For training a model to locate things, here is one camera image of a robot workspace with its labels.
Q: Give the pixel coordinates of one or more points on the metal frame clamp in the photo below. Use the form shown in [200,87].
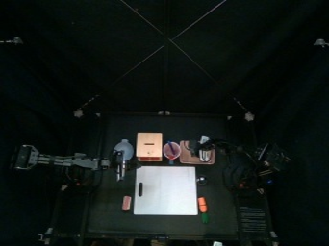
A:
[319,42]
[14,40]

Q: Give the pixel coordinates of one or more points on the white cutting board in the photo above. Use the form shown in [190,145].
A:
[167,191]

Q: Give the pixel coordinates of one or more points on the blue toy knife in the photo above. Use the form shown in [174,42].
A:
[171,149]

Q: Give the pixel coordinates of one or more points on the brown wooden tray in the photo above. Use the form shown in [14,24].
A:
[186,156]

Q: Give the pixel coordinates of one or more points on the green toy carrot top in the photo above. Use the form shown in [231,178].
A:
[204,218]

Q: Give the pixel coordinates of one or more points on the light blue plate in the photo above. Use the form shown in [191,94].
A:
[123,148]

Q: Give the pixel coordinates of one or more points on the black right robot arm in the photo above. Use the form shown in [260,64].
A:
[256,160]

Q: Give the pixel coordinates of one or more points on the small dark round object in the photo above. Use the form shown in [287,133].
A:
[200,179]

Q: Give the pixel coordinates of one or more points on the pink toy sushi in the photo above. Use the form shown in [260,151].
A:
[125,203]

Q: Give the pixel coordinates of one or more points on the orange toy carrot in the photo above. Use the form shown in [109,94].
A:
[202,204]

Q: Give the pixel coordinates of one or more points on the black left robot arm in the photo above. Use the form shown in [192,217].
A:
[54,159]

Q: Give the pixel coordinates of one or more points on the black sheet with white text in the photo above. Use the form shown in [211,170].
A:
[252,217]

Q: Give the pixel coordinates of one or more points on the pink translucent cup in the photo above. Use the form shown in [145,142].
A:
[171,151]

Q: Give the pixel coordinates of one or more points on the wooden box with red base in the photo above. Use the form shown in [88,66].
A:
[148,146]

